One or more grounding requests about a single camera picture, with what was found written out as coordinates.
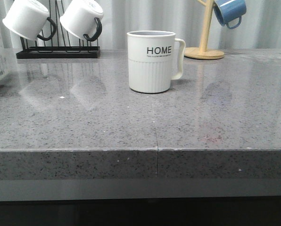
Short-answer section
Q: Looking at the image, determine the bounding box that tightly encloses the blue hanging mug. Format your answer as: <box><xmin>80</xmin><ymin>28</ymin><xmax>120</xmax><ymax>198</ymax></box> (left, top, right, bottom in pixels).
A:
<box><xmin>213</xmin><ymin>0</ymin><xmax>247</xmax><ymax>29</ymax></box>

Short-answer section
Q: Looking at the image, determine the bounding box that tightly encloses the left white hanging mug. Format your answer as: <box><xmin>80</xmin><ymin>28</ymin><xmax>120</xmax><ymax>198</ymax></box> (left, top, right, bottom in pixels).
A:
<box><xmin>2</xmin><ymin>0</ymin><xmax>57</xmax><ymax>41</ymax></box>

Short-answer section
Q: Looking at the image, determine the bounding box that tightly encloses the wooden mug tree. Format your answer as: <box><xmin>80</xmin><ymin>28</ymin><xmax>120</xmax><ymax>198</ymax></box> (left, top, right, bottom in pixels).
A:
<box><xmin>184</xmin><ymin>0</ymin><xmax>224</xmax><ymax>60</ymax></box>

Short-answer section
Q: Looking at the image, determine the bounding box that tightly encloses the right white hanging mug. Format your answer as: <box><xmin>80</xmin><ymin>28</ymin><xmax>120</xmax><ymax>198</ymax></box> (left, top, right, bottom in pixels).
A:
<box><xmin>60</xmin><ymin>0</ymin><xmax>104</xmax><ymax>42</ymax></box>

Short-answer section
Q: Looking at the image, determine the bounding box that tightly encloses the white HOME mug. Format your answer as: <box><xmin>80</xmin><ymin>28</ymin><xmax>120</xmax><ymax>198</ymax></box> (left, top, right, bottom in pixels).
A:
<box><xmin>127</xmin><ymin>31</ymin><xmax>186</xmax><ymax>93</ymax></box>

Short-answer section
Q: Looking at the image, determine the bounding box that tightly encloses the black wire mug rack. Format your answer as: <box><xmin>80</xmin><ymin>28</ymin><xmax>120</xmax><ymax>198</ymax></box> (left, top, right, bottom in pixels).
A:
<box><xmin>16</xmin><ymin>0</ymin><xmax>100</xmax><ymax>59</ymax></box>

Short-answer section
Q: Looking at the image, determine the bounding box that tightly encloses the white hanging mug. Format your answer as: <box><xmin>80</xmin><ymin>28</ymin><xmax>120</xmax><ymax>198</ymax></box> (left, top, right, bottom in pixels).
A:
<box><xmin>2</xmin><ymin>0</ymin><xmax>57</xmax><ymax>41</ymax></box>
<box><xmin>60</xmin><ymin>0</ymin><xmax>104</xmax><ymax>42</ymax></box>

